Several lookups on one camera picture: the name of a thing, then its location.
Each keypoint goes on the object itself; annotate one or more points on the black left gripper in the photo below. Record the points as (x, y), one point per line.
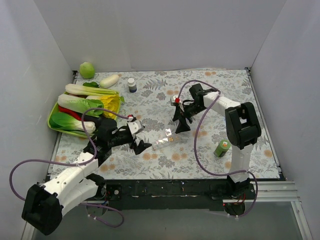
(135, 143)

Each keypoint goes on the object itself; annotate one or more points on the green pill bottle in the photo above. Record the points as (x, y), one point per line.
(222, 148)

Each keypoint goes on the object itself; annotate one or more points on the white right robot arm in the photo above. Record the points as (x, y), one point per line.
(242, 129)

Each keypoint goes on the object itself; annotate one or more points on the red chili pepper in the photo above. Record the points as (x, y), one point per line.
(72, 113)

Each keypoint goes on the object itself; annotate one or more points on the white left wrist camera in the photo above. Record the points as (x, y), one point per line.
(134, 125)

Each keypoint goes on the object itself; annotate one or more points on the white pill bottle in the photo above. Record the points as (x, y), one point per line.
(132, 86)

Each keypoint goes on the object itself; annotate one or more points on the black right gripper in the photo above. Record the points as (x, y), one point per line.
(184, 115)

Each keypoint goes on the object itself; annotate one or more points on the green plastic tray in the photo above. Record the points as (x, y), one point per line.
(89, 126)

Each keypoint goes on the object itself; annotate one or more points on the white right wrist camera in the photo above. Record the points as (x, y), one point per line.
(175, 101)

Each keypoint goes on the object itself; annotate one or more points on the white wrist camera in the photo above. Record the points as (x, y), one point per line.
(134, 125)
(175, 101)

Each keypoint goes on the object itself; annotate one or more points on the napa cabbage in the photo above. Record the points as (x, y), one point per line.
(78, 104)

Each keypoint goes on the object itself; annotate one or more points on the long bok choy stalk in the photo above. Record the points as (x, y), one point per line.
(81, 90)

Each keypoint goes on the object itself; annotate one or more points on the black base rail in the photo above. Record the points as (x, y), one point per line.
(170, 194)

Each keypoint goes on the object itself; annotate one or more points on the yellow leafy vegetable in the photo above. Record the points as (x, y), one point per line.
(111, 102)

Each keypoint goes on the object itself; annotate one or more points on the green bok choy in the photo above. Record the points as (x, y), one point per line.
(63, 121)

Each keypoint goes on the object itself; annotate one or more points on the purple eggplant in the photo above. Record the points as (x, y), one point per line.
(98, 121)

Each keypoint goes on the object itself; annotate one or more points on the green round cabbage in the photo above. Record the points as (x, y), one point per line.
(87, 70)

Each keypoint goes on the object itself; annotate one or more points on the white radish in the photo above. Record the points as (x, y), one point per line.
(109, 81)

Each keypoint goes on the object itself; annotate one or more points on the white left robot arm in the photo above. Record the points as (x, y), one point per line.
(45, 205)

